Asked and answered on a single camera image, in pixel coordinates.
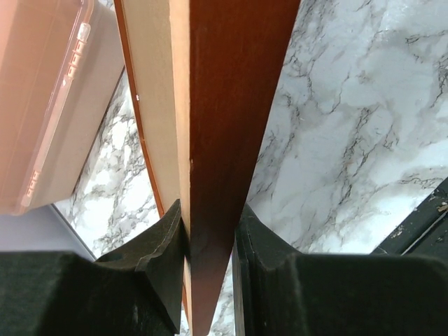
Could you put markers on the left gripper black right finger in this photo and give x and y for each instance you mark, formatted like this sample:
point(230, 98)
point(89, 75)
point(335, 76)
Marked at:
point(281, 291)

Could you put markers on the orange translucent plastic storage box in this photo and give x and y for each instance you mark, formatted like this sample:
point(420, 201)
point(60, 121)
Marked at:
point(60, 64)

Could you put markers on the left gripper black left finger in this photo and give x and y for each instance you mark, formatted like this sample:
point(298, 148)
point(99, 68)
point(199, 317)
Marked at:
point(135, 289)

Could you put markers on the brown cardboard backing board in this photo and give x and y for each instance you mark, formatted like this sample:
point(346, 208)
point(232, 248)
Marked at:
point(156, 44)

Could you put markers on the orange wooden picture frame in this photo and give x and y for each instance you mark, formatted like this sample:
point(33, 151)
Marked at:
point(237, 50)

